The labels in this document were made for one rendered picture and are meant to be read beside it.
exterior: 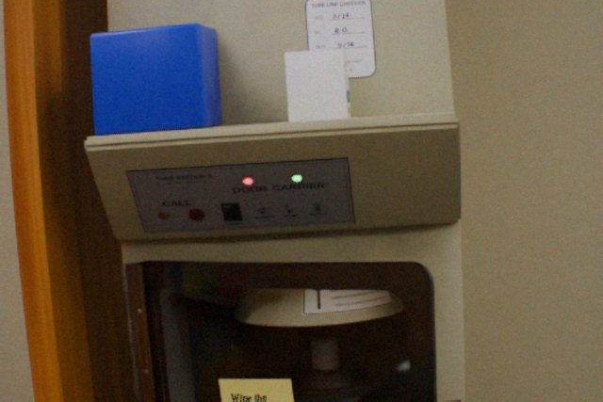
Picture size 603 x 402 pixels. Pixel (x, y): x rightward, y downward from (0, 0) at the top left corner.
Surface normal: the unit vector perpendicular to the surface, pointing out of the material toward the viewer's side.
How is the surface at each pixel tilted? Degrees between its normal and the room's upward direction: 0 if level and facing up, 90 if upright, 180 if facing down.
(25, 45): 90
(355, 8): 90
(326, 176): 135
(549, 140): 90
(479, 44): 90
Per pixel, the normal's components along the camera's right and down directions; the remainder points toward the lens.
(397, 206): -0.01, 0.75
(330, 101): -0.09, 0.06
